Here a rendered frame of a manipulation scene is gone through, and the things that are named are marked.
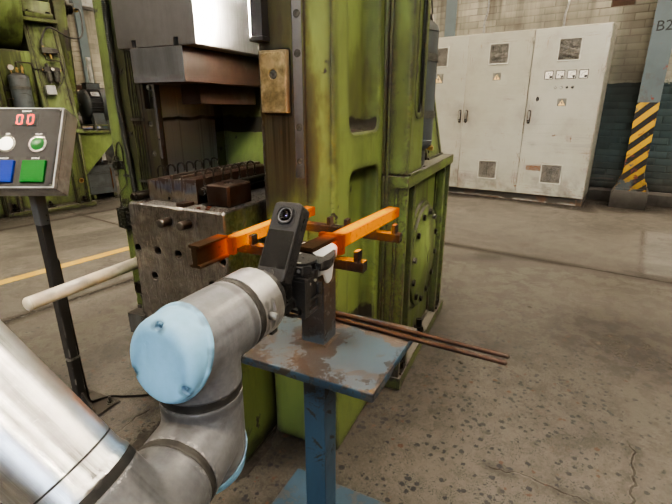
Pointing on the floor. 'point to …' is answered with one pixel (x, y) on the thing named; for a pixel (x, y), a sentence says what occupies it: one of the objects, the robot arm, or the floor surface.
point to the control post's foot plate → (99, 402)
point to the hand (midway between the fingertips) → (326, 242)
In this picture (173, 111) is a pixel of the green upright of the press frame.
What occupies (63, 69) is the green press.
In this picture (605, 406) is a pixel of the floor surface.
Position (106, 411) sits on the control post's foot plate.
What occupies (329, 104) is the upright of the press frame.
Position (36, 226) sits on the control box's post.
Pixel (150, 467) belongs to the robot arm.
